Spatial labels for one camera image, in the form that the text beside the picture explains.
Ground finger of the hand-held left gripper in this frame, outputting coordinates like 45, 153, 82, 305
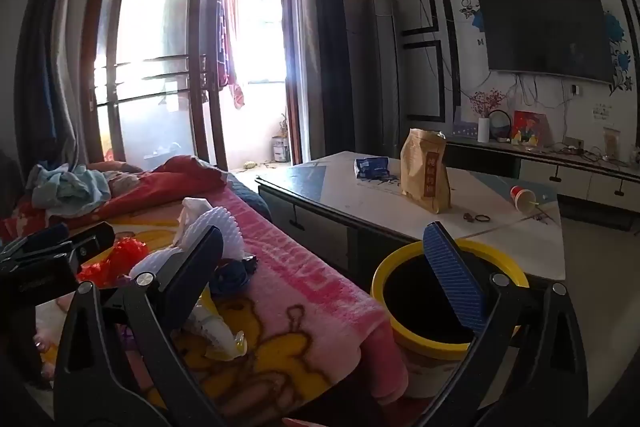
0, 223, 71, 255
72, 222, 117, 259

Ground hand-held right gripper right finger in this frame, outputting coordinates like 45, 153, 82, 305
422, 222, 589, 427

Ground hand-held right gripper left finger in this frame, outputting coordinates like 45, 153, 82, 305
54, 226, 226, 427

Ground red crinkled plastic wrapper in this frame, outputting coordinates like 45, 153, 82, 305
77, 237, 151, 290

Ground clear plastic wrapper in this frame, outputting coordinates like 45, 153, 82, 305
187, 297, 248, 363

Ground yellow rimmed trash bin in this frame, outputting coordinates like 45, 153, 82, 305
371, 239, 531, 400

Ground person's left hand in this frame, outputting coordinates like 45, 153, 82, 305
31, 336, 61, 382

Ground light blue cloth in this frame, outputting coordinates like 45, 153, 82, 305
25, 163, 112, 216

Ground floral cloth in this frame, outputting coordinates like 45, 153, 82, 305
107, 168, 146, 200

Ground red quilt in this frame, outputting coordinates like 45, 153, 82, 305
0, 155, 231, 235

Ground blue quilted sofa cover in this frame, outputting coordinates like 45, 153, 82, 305
225, 171, 273, 221

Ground red paper cup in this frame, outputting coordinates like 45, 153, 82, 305
510, 186, 541, 214

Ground brown paper bag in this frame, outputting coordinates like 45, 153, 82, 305
400, 128, 452, 215

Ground pink cartoon printed blanket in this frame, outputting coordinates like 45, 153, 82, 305
0, 187, 408, 414

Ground white topped coffee table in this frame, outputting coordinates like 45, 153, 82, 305
255, 151, 567, 283

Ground blue snack packet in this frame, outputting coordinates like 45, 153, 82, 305
354, 156, 391, 182

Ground white vase with red flowers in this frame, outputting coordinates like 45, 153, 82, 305
470, 89, 504, 144

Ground white television cabinet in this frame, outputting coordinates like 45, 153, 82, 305
442, 137, 640, 230

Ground red framed picture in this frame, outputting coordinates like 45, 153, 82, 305
511, 110, 549, 148

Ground dark blue curtain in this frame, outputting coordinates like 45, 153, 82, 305
309, 0, 359, 168
15, 0, 103, 170

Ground brown framed sliding door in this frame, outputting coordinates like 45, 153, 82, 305
80, 0, 306, 168

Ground clear bag on cabinet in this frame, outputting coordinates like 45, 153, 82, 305
602, 127, 621, 158

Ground grey standing air conditioner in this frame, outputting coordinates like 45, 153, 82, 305
367, 0, 404, 158

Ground hanging clothes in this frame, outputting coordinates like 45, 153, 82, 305
215, 0, 247, 110

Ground round black ring ornament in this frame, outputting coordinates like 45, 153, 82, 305
487, 109, 514, 142

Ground black wall television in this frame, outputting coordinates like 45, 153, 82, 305
475, 0, 616, 84

